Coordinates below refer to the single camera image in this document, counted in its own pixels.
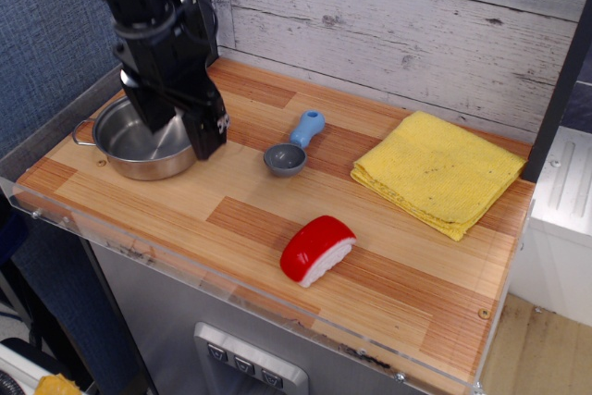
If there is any white side cabinet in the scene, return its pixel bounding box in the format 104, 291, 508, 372
510, 127, 591, 326

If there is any blue grey toy scoop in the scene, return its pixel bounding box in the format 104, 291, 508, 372
264, 110, 326, 178

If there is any stainless steel pot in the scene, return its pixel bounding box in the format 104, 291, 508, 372
71, 96, 197, 181

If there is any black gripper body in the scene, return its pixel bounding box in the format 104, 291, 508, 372
112, 0, 222, 112

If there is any red white toy sushi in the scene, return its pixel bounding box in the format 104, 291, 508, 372
280, 216, 357, 288

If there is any black right vertical post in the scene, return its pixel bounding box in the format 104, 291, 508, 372
521, 0, 591, 183

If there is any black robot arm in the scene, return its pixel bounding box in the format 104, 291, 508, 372
104, 0, 229, 160

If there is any yellow folded towel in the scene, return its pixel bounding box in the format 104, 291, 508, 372
351, 111, 525, 241

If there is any clear acrylic table guard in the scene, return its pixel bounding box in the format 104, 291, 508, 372
17, 60, 534, 394

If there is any silver button panel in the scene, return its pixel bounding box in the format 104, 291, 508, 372
193, 322, 309, 394

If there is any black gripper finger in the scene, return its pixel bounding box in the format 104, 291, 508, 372
120, 75, 176, 133
182, 98, 230, 160

